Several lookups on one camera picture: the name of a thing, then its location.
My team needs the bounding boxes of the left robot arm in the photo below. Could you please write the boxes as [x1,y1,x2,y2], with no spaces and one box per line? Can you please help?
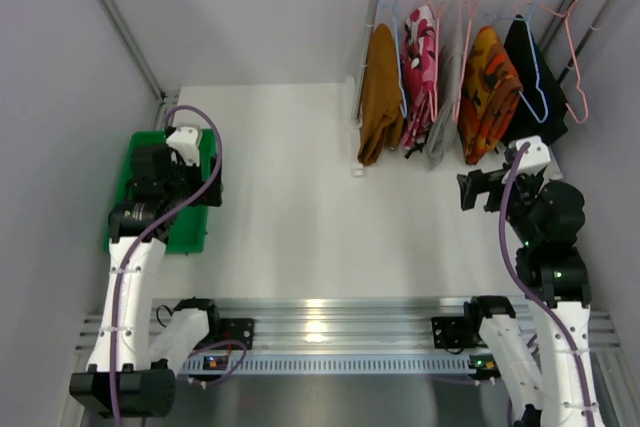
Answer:
[69,141,222,425]

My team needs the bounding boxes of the brown trousers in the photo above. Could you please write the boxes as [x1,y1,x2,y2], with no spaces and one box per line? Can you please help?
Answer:
[357,24,404,166]

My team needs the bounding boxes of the slotted cable duct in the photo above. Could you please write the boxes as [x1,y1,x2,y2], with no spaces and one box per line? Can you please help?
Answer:
[181,353,499,378]

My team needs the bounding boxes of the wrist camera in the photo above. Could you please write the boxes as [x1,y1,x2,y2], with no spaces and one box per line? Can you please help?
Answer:
[507,135,551,175]
[166,125,202,167]

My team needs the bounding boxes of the pink wire hanger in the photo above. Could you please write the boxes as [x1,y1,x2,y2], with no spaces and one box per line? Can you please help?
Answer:
[431,0,446,122]
[512,0,589,124]
[452,0,479,123]

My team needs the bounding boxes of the blue wire hanger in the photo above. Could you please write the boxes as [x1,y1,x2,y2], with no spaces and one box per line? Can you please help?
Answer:
[483,6,549,124]
[377,0,408,119]

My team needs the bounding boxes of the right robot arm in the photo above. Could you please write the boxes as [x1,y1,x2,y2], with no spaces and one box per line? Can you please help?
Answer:
[457,162,604,426]

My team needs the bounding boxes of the black trousers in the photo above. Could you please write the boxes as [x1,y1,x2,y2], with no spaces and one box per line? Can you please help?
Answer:
[501,15,568,146]

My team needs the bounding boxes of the orange camouflage trousers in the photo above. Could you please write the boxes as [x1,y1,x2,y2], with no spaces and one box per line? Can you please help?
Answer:
[458,26,523,165]

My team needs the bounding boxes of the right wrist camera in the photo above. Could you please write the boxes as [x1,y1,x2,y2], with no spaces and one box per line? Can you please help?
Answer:
[507,135,551,175]

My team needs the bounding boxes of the grey trousers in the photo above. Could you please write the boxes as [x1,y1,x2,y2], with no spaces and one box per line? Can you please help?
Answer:
[426,0,465,170]

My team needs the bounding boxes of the aluminium mounting rail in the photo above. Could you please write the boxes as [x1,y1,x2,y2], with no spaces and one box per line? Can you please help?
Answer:
[74,296,621,353]

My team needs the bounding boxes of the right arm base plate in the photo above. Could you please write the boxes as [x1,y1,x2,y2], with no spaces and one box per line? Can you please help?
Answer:
[431,316,481,355]

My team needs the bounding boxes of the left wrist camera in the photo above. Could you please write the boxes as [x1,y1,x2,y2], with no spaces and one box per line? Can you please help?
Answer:
[166,125,202,167]

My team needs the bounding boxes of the pink camouflage trousers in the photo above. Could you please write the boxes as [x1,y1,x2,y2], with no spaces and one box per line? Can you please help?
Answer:
[401,4,438,158]

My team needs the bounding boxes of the green plastic bin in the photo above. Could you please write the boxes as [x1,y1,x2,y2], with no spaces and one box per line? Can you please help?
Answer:
[104,127,222,254]

